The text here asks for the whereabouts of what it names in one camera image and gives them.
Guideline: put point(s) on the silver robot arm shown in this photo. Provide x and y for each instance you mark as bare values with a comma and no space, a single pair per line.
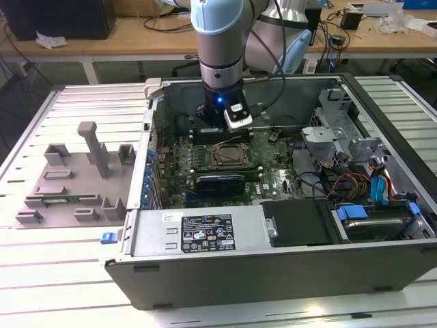
218,51

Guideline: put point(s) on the round coin battery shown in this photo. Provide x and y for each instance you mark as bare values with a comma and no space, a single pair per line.
273,137

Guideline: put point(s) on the clear plastic bag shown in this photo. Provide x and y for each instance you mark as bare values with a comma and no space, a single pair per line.
392,22

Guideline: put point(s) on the black graphics card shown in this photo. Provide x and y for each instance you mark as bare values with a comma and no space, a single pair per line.
222,187

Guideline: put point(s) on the crumpled white paper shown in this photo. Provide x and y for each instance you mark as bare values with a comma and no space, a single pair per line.
51,40

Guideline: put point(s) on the white paper sheet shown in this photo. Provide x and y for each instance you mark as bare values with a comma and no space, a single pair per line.
421,25

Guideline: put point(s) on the large black box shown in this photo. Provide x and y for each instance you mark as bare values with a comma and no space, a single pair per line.
51,17

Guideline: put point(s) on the silver CPU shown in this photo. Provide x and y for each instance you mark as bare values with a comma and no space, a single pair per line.
229,153

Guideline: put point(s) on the hard disk in blue carrier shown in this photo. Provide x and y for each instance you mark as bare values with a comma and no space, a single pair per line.
372,228

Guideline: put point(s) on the CPU socket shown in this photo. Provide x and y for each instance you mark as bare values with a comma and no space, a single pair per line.
214,150

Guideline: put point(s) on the silver metal drive cage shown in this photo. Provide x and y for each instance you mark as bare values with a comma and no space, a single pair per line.
324,135

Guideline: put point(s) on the metal locking lever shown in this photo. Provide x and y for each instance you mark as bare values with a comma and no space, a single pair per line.
228,141

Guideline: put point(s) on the small black adapter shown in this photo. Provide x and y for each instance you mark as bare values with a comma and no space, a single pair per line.
338,40

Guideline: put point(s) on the small black cube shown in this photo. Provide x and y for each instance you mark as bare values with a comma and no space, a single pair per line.
351,20

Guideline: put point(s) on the black drive bay cover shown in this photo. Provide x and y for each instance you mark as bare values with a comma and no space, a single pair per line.
297,222

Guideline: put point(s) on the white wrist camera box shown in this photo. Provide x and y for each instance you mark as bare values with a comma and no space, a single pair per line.
239,123

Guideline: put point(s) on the green motherboard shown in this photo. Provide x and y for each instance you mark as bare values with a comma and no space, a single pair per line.
283,177

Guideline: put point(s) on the brown cardboard box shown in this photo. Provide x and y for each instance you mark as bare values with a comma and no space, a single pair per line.
136,7

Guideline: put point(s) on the gray parts rack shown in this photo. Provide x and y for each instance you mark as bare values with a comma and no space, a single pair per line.
85,171

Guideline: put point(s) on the blue flat box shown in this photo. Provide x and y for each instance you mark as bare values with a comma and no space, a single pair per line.
420,3

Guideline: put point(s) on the wooden desk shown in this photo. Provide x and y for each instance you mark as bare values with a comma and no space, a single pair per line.
102,44

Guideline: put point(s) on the gray case latch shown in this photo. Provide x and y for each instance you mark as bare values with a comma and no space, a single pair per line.
152,87

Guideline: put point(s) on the silver power supply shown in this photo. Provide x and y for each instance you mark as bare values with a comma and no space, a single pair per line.
150,235

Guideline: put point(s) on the black cylinder part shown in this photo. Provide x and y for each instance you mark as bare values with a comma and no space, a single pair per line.
182,123

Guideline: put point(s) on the blue case clip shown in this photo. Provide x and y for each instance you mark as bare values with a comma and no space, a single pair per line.
108,238

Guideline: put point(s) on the black open PC case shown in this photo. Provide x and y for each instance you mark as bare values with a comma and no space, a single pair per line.
273,280

